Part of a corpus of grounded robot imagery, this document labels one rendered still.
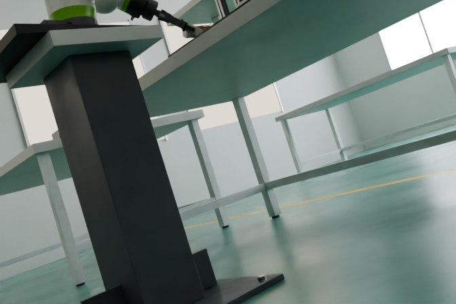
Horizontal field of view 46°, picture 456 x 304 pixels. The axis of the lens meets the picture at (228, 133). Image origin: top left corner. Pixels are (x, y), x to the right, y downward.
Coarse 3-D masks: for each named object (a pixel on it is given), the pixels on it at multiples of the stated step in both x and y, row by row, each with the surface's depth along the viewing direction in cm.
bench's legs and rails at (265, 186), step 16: (240, 112) 303; (256, 144) 303; (416, 144) 226; (432, 144) 220; (256, 160) 300; (352, 160) 252; (368, 160) 245; (256, 176) 303; (288, 176) 285; (304, 176) 277; (240, 192) 288; (256, 192) 295; (272, 192) 301; (192, 208) 267; (208, 208) 273; (272, 208) 298
